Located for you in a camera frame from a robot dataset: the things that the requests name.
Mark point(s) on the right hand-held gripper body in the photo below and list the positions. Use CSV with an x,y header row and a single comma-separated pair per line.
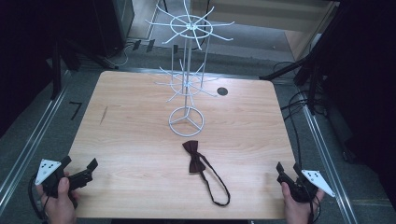
x,y
306,186

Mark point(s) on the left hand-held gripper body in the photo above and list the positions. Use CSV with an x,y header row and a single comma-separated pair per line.
x,y
49,180

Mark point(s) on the dark maroon bow tie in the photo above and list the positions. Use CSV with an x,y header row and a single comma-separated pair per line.
x,y
195,159

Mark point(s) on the person's right hand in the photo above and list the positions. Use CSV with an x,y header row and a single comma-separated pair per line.
x,y
297,210

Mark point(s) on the person's left hand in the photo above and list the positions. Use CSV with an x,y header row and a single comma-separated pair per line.
x,y
60,205

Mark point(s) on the black metal stand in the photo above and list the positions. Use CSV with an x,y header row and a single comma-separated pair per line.
x,y
313,71
56,71

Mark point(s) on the black round table grommet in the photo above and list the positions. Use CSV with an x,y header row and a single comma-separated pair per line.
x,y
222,91

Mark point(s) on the small black block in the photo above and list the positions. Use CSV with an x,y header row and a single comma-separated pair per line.
x,y
136,44

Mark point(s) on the dark cabinet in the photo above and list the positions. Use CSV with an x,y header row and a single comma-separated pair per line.
x,y
113,25

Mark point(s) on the aluminium floor rail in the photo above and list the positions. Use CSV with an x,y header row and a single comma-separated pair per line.
x,y
34,133
327,161

